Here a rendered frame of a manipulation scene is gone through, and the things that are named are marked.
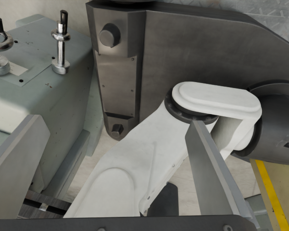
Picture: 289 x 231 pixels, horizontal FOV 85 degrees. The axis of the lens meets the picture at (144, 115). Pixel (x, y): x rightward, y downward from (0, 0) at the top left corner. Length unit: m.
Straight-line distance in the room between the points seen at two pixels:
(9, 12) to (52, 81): 0.86
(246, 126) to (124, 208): 0.31
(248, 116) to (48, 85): 0.61
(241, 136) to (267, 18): 0.39
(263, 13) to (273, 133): 0.38
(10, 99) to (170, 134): 0.48
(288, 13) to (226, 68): 0.26
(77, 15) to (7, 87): 0.69
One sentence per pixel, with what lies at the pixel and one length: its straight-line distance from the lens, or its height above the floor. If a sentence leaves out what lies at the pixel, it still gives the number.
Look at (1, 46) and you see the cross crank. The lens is 0.60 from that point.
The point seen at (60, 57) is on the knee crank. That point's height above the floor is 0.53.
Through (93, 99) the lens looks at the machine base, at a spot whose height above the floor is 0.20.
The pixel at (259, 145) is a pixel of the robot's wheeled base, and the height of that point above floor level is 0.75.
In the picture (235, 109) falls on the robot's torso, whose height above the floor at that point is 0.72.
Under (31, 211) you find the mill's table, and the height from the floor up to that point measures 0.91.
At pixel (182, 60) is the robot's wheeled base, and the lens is 0.48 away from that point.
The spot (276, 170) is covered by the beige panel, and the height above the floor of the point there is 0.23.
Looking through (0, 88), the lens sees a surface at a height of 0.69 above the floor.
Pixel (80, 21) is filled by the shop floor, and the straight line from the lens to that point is 1.19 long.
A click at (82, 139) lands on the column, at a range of 1.44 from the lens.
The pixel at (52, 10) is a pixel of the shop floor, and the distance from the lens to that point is 1.27.
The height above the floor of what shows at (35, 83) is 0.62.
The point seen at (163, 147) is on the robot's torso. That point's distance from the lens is 0.32.
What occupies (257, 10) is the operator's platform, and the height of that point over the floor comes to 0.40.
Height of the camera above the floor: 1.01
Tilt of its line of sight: 45 degrees down
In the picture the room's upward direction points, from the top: 166 degrees counter-clockwise
